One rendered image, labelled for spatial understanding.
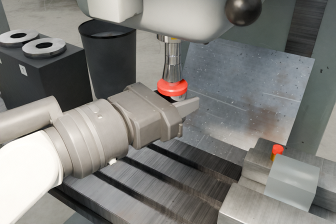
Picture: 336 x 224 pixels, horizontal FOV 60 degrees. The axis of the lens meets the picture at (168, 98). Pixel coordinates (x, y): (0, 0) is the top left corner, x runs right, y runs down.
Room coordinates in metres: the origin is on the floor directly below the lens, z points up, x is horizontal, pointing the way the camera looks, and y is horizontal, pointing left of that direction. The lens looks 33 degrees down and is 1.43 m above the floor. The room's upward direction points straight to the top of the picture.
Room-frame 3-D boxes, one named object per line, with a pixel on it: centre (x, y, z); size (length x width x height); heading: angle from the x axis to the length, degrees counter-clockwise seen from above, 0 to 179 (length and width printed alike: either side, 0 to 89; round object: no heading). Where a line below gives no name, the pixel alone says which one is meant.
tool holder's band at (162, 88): (0.39, -0.01, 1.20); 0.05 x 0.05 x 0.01
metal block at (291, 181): (0.28, -0.18, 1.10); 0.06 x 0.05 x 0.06; 60
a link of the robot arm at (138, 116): (0.33, 0.06, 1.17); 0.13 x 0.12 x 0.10; 39
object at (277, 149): (0.34, -0.17, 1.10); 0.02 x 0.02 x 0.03
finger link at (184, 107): (0.36, -0.03, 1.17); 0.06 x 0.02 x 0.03; 129
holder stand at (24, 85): (0.62, 0.31, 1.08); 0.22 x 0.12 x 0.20; 55
